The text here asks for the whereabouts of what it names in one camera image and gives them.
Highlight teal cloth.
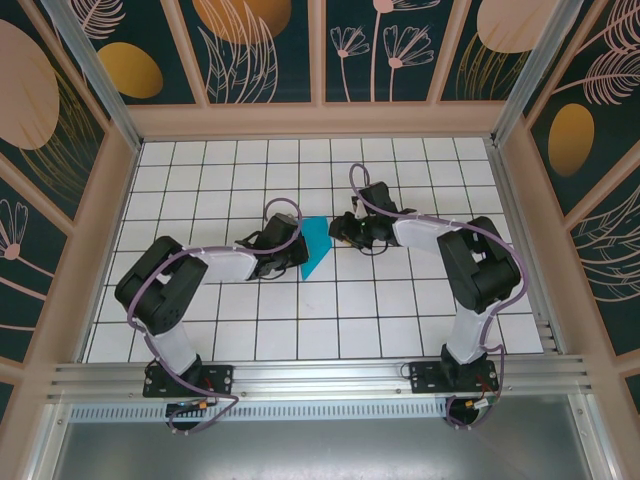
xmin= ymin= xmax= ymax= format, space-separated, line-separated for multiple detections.
xmin=299 ymin=215 xmax=335 ymax=283

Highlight grey metal sheet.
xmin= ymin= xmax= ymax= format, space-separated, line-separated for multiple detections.
xmin=49 ymin=419 xmax=596 ymax=480

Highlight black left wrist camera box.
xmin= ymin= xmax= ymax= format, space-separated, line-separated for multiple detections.
xmin=262 ymin=212 xmax=305 ymax=247

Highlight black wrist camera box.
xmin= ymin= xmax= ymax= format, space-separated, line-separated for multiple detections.
xmin=262 ymin=212 xmax=305 ymax=247
xmin=358 ymin=182 xmax=400 ymax=217

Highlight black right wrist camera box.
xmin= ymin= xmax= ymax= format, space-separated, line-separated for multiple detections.
xmin=358 ymin=182 xmax=400 ymax=217

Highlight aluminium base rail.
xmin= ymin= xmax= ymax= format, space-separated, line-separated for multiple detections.
xmin=47 ymin=353 xmax=594 ymax=401

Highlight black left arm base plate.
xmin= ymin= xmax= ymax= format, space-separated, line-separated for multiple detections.
xmin=143 ymin=363 xmax=236 ymax=400

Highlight aluminium side rail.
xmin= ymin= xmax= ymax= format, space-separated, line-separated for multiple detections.
xmin=487 ymin=139 xmax=569 ymax=356

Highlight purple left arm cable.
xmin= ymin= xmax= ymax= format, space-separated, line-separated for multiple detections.
xmin=128 ymin=198 xmax=304 ymax=437

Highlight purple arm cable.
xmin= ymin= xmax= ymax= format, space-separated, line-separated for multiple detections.
xmin=348 ymin=163 xmax=531 ymax=432
xmin=128 ymin=198 xmax=304 ymax=437

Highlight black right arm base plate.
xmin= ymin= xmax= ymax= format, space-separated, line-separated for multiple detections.
xmin=408 ymin=359 xmax=500 ymax=396

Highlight perforated metal cable tray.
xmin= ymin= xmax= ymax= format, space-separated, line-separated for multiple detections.
xmin=69 ymin=403 xmax=574 ymax=422

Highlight wall panel with pink flowers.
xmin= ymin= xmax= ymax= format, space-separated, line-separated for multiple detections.
xmin=324 ymin=0 xmax=442 ymax=105

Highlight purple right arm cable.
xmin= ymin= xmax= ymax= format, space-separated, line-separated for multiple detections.
xmin=348 ymin=163 xmax=531 ymax=432

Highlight wall panel orange circle leaves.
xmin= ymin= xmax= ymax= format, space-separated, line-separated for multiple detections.
xmin=178 ymin=0 xmax=321 ymax=106

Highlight aluminium corner post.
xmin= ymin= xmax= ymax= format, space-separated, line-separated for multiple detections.
xmin=492 ymin=0 xmax=584 ymax=146
xmin=42 ymin=0 xmax=144 ymax=152

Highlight wall panel pink leaf outlines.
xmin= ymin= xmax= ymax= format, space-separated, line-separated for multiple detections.
xmin=564 ymin=172 xmax=640 ymax=357

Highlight wall panel pink oval grass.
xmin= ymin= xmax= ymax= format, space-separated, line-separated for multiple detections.
xmin=438 ymin=0 xmax=556 ymax=104

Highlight wall panel with yellow oval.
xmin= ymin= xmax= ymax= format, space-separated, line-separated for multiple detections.
xmin=59 ymin=0 xmax=207 ymax=107

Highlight wall panel fern orange oval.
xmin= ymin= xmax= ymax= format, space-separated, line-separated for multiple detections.
xmin=524 ymin=0 xmax=640 ymax=217

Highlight wall panel single flower outline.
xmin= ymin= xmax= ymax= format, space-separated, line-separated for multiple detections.
xmin=0 ymin=152 xmax=70 ymax=364

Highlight wall panel large pink oval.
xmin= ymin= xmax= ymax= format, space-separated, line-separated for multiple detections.
xmin=0 ymin=0 xmax=112 ymax=227

